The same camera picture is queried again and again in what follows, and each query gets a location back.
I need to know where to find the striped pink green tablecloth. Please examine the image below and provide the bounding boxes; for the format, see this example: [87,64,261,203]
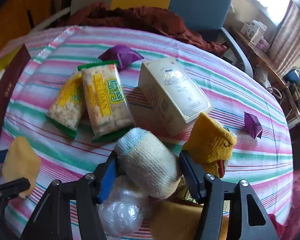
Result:
[0,27,293,235]

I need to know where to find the white boxes on desk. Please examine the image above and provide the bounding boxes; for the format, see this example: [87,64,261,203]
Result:
[241,20,270,53]

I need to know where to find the wooden side desk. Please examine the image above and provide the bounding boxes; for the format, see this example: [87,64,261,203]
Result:
[230,27,300,118]

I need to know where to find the white sock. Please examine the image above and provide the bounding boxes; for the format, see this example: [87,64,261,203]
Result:
[114,127,182,199]

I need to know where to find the yellow sponge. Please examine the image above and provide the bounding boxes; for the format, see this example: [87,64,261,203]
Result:
[2,136,41,199]

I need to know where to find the pink striped curtain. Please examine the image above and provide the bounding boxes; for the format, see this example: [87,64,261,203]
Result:
[268,2,300,77]

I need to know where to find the clear plastic bag ball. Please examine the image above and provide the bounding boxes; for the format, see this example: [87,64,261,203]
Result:
[98,175,148,238]

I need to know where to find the green yellow cracker pack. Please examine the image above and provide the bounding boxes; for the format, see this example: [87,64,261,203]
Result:
[77,60,135,143]
[46,70,86,140]

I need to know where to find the yellow cartoon sock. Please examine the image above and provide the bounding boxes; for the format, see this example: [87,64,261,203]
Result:
[182,113,237,178]

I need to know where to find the cream cardboard box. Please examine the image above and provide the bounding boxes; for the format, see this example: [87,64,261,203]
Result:
[138,57,213,137]

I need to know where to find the purple candy wrapper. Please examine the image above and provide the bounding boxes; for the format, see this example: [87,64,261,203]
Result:
[98,44,144,70]
[244,112,263,139]

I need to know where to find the dark red blanket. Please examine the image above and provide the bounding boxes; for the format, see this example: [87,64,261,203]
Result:
[59,2,228,56]

